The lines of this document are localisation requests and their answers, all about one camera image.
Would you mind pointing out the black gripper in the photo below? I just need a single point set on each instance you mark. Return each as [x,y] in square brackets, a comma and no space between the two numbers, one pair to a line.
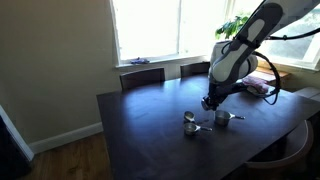
[218,92]

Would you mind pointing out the half-cup steel measuring cup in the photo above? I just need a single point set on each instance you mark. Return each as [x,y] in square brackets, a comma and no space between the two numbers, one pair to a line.
[205,106]

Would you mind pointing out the third-cup steel measuring cup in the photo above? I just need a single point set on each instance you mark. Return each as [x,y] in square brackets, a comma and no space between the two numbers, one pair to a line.
[190,129]

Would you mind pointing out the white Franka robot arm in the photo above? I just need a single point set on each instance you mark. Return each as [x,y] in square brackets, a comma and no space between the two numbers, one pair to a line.
[233,63]

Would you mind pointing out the largest steel measuring cup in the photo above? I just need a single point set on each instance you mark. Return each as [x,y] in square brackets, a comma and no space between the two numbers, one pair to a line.
[221,118]

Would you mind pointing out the straight-back dark wooden chair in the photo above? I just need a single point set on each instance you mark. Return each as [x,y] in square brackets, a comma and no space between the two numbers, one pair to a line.
[195,69]
[142,79]

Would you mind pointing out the wooden bench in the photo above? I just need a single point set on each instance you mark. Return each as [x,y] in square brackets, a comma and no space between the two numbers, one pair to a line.
[273,72]

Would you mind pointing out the green houseplant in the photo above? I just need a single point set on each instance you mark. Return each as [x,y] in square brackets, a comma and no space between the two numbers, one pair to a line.
[230,28]

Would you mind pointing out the small blue object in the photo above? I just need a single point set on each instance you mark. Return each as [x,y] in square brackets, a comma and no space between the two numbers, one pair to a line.
[140,61]

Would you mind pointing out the curved-back dark wooden chair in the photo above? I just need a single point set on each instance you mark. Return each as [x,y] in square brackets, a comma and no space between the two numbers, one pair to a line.
[283,160]

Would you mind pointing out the white-framed window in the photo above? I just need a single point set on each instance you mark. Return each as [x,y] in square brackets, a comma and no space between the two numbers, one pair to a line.
[150,30]
[300,50]

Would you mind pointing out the grey side table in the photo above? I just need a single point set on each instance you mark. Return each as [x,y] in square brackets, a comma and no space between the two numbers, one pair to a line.
[308,93]

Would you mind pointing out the white baseboard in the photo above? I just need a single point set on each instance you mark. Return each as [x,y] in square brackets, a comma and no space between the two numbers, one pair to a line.
[66,136]

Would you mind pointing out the white door casing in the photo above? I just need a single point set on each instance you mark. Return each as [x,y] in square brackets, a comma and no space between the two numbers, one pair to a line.
[16,133]

